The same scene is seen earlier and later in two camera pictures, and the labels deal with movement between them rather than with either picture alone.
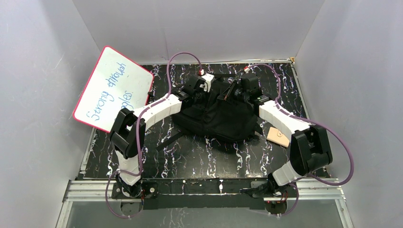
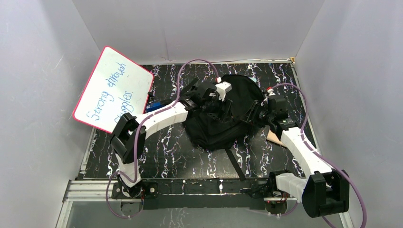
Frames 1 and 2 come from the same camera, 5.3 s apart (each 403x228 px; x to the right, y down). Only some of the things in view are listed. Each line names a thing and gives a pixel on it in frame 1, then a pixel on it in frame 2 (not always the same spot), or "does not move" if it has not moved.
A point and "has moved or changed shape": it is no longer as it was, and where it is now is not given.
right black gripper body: [238, 92] -> [266, 115]
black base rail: [225, 194] does not move
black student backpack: [223, 120] has moved or changed shape
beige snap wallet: [275, 136] does not move
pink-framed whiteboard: [116, 82] does not move
